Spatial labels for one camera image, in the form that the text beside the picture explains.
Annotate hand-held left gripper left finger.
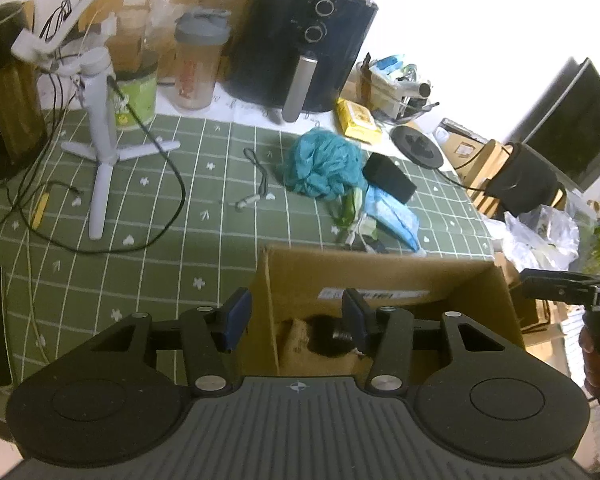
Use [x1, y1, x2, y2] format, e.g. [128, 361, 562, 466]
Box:
[89, 287, 254, 395]

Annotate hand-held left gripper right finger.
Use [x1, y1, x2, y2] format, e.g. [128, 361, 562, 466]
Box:
[341, 287, 520, 394]

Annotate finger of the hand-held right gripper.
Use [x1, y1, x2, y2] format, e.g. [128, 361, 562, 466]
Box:
[520, 268, 600, 307]

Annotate brown cardboard box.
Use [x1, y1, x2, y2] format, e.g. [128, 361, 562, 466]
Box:
[249, 244, 527, 380]

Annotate blue tissue packet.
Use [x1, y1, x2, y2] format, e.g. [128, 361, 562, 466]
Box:
[365, 185, 427, 257]

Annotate blue mesh bath sponge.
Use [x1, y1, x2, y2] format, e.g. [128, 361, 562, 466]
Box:
[279, 128, 369, 201]

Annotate person's right hand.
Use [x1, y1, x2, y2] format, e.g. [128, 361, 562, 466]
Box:
[579, 326, 600, 400]

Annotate clear plastic bag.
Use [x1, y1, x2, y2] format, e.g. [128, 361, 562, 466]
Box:
[500, 205, 581, 275]

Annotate green wipes packet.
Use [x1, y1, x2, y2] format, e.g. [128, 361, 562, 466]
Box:
[331, 189, 367, 235]

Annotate black pot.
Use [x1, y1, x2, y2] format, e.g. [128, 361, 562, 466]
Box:
[486, 142, 565, 216]

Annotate black monitor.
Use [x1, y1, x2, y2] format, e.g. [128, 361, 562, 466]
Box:
[507, 57, 600, 194]

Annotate black round lid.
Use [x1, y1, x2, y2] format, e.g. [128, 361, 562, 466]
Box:
[390, 125, 446, 170]

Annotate yellow wipes packet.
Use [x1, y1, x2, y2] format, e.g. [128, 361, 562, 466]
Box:
[335, 98, 384, 146]

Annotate clear container of sundries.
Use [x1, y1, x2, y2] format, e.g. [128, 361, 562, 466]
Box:
[355, 52, 440, 127]

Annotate white gimbal tripod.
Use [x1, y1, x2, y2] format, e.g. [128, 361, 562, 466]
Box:
[11, 0, 182, 241]

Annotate green labelled tub black lid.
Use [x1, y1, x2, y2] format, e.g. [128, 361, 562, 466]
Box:
[113, 52, 160, 133]

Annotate clear shaker bottle grey lid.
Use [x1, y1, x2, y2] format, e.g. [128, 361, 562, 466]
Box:
[173, 10, 232, 114]

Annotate black air fryer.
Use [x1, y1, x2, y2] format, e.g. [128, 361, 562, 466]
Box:
[224, 0, 380, 124]

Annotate brown jar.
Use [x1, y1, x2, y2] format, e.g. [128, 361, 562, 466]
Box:
[114, 9, 149, 74]

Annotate dark glass kettle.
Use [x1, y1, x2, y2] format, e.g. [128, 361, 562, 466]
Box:
[0, 2, 49, 181]

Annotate white charging cable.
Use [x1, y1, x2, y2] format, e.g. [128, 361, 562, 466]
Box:
[337, 212, 387, 255]

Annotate grey lanyard strap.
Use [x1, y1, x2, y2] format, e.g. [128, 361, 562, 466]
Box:
[235, 148, 277, 211]

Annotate black cable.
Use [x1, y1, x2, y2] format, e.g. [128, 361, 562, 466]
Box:
[0, 2, 187, 255]

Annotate cardboard boxes by wall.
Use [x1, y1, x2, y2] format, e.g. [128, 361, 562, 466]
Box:
[77, 0, 263, 83]

